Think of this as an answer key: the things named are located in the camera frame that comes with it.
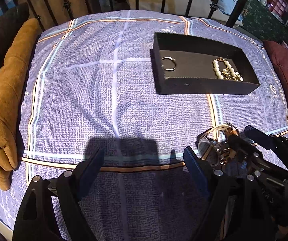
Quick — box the mustard brown cushion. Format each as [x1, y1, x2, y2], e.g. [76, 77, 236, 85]
[0, 18, 39, 191]

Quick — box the purple patterned bed sheet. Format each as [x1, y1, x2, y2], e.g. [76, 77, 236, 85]
[0, 10, 288, 240]

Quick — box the white pearl bracelet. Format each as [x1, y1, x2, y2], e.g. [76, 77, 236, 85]
[212, 57, 244, 82]

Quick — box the gold brooch ornament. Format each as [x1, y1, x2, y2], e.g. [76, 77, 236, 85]
[221, 67, 243, 82]

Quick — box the wristwatch with beige strap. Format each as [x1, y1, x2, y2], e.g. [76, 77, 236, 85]
[196, 123, 240, 167]

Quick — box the green patterned carpet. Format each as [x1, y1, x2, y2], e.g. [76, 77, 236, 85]
[241, 0, 288, 44]

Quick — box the silver ring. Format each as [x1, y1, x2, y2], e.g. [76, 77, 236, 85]
[161, 56, 178, 72]

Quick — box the black jewelry tray box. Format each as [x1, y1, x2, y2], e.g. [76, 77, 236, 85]
[151, 33, 260, 95]

